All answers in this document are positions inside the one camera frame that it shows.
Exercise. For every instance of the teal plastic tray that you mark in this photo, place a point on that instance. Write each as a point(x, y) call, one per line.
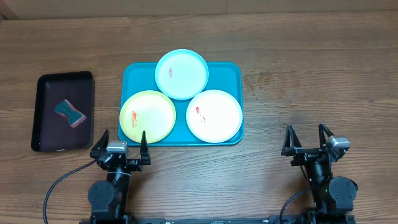
point(224, 76)

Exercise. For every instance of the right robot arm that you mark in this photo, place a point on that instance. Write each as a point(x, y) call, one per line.
point(333, 196)

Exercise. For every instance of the black rectangular water tray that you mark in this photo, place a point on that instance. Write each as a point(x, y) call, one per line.
point(51, 131)

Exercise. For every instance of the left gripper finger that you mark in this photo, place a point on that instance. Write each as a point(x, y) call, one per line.
point(100, 146)
point(144, 150)

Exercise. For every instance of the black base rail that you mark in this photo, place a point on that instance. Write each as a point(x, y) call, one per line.
point(273, 219)

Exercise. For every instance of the white plate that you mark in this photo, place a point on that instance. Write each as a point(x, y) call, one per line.
point(214, 116)

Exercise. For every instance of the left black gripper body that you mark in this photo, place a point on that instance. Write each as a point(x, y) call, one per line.
point(130, 165)

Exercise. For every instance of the yellow-green plate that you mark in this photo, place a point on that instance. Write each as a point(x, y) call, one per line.
point(147, 112)

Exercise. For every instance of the light blue plate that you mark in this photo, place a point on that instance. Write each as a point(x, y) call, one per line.
point(181, 74)

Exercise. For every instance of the green and pink sponge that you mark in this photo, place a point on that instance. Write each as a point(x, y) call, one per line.
point(67, 110)

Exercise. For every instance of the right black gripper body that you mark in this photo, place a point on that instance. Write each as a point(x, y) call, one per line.
point(306, 155)

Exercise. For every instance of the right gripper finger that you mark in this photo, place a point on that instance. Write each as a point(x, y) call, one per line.
point(323, 133)
point(291, 144)

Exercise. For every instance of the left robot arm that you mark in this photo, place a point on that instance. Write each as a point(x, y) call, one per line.
point(108, 198)

